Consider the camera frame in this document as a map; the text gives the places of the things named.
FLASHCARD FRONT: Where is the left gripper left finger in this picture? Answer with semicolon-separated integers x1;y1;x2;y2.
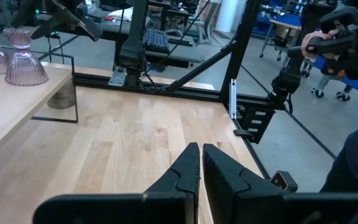
32;142;201;224

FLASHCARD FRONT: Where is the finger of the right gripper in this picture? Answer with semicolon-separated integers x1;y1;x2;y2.
30;15;60;40
32;19;62;41

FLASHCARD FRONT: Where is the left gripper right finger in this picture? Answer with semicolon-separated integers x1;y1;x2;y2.
202;142;358;224

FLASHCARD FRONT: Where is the brown tin can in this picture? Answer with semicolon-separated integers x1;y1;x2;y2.
46;77;76;110

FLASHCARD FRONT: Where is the backlit computer keyboard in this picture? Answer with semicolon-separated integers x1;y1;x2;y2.
142;27;171;54

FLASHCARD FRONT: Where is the grey desk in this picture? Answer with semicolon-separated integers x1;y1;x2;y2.
85;12;206;69

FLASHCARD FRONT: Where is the person's hand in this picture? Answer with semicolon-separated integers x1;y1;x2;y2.
300;29;338;60

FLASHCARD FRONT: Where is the wooden cart table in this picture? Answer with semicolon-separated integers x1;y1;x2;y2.
259;12;303;60

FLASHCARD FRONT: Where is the small black camera box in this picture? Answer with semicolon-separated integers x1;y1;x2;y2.
268;170;299;193

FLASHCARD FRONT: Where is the wooden shelf riser black frame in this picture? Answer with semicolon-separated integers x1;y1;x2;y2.
0;54;80;159

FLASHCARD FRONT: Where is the black aluminium table frame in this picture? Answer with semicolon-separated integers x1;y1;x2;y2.
73;0;338;194

